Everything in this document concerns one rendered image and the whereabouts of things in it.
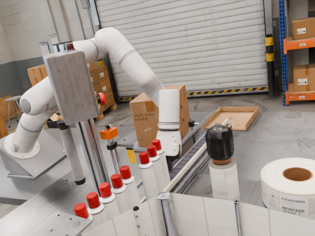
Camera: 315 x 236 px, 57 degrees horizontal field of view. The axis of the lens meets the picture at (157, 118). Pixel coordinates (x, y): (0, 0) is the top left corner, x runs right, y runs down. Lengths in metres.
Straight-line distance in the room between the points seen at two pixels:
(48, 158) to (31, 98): 0.47
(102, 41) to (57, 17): 5.56
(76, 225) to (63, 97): 0.34
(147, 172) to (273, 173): 0.41
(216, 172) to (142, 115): 0.77
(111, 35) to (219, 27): 4.09
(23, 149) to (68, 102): 0.98
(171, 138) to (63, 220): 0.60
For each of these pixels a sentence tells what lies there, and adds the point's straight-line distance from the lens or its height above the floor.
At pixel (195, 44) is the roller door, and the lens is 5.33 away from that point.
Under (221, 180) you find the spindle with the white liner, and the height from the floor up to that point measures 1.02.
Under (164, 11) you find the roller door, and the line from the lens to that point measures 5.45.
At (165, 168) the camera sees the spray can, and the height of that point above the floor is 0.97.
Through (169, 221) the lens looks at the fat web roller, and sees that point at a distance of 0.85.
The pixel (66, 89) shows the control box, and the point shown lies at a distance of 0.82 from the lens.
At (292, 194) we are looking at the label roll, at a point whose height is 1.02.
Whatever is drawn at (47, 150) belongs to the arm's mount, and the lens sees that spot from 1.87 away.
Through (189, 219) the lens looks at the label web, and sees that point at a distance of 0.86.
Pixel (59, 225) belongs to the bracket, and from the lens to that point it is 0.69.
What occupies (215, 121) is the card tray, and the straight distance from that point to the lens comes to 1.93.
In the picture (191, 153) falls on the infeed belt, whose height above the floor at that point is 0.88.
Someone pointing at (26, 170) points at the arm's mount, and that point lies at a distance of 1.75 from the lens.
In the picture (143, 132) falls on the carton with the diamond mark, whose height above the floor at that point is 0.94.
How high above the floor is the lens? 1.51
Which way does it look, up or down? 18 degrees down
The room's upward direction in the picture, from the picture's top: 11 degrees counter-clockwise
